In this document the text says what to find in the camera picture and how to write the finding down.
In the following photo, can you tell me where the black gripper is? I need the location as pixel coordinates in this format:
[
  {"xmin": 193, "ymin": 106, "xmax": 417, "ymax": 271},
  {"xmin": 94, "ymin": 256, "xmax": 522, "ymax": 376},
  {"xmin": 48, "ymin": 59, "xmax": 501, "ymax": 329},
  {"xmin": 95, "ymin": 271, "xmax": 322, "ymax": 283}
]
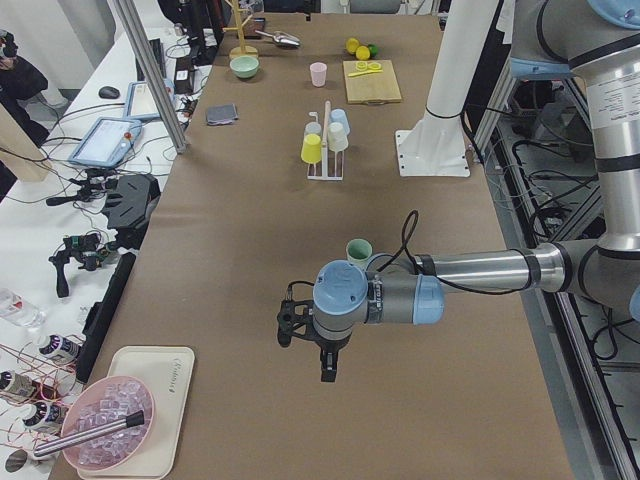
[{"xmin": 314, "ymin": 334, "xmax": 350, "ymax": 382}]

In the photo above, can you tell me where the green cup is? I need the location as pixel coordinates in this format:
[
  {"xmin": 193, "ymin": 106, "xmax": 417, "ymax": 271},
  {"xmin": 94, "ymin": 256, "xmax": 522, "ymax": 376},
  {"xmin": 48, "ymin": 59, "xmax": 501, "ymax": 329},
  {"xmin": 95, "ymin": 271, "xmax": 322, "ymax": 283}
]
[{"xmin": 346, "ymin": 238, "xmax": 373, "ymax": 269}]

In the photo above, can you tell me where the pink cup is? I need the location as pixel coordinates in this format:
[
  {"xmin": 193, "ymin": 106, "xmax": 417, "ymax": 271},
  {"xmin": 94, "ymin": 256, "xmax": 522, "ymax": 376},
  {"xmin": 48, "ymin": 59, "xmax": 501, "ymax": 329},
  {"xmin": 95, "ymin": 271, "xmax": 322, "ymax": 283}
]
[{"xmin": 309, "ymin": 62, "xmax": 328, "ymax": 88}]

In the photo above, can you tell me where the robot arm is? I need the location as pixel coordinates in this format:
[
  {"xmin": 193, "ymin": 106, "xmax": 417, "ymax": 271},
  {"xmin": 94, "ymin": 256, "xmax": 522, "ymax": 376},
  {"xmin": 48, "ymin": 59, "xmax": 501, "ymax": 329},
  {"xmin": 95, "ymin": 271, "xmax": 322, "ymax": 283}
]
[{"xmin": 306, "ymin": 1, "xmax": 639, "ymax": 382}]

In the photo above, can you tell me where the yellow cup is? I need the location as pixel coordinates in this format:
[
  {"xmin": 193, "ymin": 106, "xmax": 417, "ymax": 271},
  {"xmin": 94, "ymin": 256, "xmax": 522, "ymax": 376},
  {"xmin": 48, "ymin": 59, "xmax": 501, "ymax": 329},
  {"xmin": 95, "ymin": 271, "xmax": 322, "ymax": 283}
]
[{"xmin": 300, "ymin": 134, "xmax": 322, "ymax": 165}]

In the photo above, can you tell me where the white cup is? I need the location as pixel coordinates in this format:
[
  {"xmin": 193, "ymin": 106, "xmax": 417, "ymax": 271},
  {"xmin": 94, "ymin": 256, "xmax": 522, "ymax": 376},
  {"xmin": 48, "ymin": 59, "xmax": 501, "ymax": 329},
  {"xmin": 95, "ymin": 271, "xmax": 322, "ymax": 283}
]
[{"xmin": 327, "ymin": 122, "xmax": 349, "ymax": 152}]

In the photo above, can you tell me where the grey cup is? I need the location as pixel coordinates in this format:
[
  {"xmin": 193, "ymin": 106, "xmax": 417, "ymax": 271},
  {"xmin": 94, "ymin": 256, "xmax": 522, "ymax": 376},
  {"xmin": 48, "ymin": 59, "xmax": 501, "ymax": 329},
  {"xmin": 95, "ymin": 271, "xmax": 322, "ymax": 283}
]
[{"xmin": 304, "ymin": 122, "xmax": 322, "ymax": 137}]

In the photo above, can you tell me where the blue cup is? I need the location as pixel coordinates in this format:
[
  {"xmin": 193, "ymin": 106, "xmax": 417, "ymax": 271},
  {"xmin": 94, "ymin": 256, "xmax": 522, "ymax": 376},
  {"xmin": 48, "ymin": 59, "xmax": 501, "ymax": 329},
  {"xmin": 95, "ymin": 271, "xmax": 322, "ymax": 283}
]
[{"xmin": 330, "ymin": 108, "xmax": 350, "ymax": 135}]

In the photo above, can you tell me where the cream plastic tray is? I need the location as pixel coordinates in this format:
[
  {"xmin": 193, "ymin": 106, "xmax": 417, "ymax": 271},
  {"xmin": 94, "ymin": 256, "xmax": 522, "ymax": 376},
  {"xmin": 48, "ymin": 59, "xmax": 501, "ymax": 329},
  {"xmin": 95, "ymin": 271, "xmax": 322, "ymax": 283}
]
[{"xmin": 77, "ymin": 346, "xmax": 195, "ymax": 479}]

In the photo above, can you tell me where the metal rod black tip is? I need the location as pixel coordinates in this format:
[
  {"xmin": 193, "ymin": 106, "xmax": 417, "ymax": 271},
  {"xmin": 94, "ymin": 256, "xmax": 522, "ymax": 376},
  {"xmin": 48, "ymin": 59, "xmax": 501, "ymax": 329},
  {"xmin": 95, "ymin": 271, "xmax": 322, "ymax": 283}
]
[{"xmin": 33, "ymin": 410, "xmax": 145, "ymax": 458}]

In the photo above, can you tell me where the pink bowl of ice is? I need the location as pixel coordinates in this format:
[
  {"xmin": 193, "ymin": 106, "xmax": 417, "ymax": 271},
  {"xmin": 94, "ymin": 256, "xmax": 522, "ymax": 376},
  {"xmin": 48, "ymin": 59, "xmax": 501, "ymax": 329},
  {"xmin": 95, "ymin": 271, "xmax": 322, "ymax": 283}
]
[{"xmin": 61, "ymin": 376, "xmax": 155, "ymax": 471}]

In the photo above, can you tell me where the black plastic stand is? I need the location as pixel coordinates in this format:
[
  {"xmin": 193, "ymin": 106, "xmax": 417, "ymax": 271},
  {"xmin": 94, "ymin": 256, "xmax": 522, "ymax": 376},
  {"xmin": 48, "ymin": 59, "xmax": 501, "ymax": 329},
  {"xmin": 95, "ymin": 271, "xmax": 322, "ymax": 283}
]
[{"xmin": 101, "ymin": 174, "xmax": 161, "ymax": 251}]

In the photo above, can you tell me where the grey folded cloth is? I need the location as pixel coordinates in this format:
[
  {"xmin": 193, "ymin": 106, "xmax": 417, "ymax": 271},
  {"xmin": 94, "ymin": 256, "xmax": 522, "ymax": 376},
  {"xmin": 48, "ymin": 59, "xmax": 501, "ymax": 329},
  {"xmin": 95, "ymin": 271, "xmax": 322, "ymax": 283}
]
[{"xmin": 205, "ymin": 103, "xmax": 238, "ymax": 126}]

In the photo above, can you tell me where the wooden cutting board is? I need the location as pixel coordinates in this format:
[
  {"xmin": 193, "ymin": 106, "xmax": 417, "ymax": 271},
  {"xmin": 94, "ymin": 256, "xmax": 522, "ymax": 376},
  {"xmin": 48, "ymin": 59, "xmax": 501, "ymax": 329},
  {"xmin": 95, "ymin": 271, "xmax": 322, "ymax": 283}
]
[{"xmin": 342, "ymin": 60, "xmax": 402, "ymax": 104}]

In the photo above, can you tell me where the yellow plastic knife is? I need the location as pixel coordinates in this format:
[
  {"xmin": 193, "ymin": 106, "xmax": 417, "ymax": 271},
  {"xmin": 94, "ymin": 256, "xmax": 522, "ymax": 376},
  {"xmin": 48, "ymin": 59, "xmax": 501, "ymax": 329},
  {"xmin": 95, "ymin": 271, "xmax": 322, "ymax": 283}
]
[{"xmin": 347, "ymin": 70, "xmax": 383, "ymax": 78}]

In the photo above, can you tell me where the green bowl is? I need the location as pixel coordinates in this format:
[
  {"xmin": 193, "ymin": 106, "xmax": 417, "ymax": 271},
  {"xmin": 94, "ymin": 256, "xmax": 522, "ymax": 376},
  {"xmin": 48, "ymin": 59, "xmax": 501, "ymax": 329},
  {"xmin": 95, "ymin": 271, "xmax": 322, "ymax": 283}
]
[{"xmin": 229, "ymin": 55, "xmax": 260, "ymax": 80}]

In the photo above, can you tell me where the whole yellow lemon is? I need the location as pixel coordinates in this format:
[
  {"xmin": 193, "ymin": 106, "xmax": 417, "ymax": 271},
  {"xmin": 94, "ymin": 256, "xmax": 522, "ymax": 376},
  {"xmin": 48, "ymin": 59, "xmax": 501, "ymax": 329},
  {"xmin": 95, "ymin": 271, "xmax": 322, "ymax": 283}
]
[{"xmin": 355, "ymin": 45, "xmax": 371, "ymax": 60}]

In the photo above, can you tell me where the blue teach pendant tablet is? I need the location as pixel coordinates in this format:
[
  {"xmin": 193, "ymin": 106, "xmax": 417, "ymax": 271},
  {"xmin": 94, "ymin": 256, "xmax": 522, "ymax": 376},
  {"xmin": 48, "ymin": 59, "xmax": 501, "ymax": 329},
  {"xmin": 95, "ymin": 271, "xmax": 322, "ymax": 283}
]
[{"xmin": 68, "ymin": 117, "xmax": 143, "ymax": 168}]

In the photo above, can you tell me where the wooden mug tree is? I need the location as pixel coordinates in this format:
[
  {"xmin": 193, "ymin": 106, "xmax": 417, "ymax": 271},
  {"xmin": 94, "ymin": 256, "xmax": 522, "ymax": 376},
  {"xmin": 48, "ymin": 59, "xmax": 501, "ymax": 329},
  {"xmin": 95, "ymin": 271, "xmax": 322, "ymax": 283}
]
[{"xmin": 223, "ymin": 0, "xmax": 259, "ymax": 60}]

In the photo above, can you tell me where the metal scoop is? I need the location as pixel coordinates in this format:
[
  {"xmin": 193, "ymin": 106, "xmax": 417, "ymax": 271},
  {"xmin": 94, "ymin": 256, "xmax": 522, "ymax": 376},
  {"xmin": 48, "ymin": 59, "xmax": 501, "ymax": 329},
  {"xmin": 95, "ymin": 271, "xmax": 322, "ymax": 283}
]
[{"xmin": 255, "ymin": 30, "xmax": 301, "ymax": 49}]

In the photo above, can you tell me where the black computer mouse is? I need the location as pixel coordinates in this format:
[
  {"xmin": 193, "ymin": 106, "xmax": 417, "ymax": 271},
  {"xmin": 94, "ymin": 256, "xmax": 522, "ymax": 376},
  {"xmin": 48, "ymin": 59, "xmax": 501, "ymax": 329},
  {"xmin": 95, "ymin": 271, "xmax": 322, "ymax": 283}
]
[{"xmin": 98, "ymin": 86, "xmax": 120, "ymax": 99}]

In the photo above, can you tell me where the white wire cup holder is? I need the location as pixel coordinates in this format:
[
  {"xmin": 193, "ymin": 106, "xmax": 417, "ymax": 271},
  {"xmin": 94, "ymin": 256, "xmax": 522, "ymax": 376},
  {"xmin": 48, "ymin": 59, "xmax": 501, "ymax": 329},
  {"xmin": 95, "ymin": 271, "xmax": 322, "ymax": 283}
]
[{"xmin": 307, "ymin": 100, "xmax": 345, "ymax": 181}]

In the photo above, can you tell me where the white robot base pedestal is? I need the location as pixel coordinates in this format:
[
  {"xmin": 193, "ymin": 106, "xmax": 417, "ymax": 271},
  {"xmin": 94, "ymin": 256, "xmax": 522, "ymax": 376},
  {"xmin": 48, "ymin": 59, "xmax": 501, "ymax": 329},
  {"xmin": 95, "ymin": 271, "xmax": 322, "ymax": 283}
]
[{"xmin": 396, "ymin": 0, "xmax": 499, "ymax": 177}]

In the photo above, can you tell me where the aluminium frame post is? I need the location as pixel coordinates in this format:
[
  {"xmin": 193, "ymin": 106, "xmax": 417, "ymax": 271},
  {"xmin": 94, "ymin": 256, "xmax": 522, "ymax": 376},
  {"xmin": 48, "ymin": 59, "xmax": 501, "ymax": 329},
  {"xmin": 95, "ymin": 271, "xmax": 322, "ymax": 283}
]
[{"xmin": 109, "ymin": 0, "xmax": 187, "ymax": 154}]

